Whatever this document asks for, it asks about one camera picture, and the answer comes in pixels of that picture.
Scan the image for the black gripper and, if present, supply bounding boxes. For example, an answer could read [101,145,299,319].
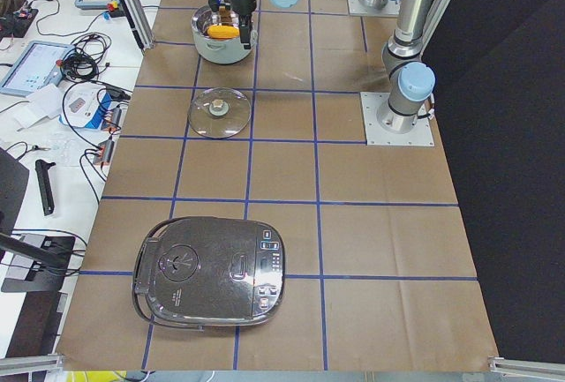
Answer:
[208,0,257,49]

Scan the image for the yellow toy corn cob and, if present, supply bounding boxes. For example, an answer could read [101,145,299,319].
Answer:
[207,25,239,40]

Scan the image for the glass pot lid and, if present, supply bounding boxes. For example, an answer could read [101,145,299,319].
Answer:
[188,87,252,139]

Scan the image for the pale green electric pot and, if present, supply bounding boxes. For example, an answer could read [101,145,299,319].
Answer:
[192,5,251,64]

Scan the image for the blue white box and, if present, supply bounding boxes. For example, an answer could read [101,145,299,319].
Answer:
[59,82,112,130]

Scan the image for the blue teach pendant near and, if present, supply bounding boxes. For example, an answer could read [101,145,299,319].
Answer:
[1,41,74,97]

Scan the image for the black bar tool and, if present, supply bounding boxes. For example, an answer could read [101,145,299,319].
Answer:
[34,159,56,216]

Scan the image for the dark rice cooker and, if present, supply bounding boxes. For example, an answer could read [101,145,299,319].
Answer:
[132,216,285,330]

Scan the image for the aluminium frame post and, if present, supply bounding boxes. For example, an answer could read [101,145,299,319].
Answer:
[119,0,154,51]

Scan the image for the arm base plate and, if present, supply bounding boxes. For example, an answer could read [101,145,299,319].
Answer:
[360,92,434,147]

